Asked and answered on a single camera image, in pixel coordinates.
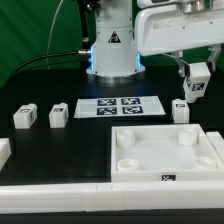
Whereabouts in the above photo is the white front rail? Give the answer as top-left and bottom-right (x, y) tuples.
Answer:
(0, 181), (224, 214)

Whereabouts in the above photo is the black vertical hose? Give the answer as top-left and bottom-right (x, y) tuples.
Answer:
(77, 0), (93, 51)

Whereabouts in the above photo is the black cable pair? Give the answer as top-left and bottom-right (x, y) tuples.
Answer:
(9, 49), (92, 79)

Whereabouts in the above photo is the white square tabletop part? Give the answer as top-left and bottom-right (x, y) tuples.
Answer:
(111, 124), (224, 182)

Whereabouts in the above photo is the white left rail block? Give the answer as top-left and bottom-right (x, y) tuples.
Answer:
(0, 138), (11, 171)

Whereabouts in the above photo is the grey thin cable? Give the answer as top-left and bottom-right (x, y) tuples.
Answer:
(46, 0), (66, 69)

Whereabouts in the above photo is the paper sheet with markers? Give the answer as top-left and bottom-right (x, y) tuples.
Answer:
(74, 96), (165, 118)

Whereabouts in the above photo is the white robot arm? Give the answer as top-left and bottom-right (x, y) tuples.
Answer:
(87, 0), (224, 82)

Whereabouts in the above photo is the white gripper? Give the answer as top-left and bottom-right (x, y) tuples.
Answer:
(134, 0), (224, 77)

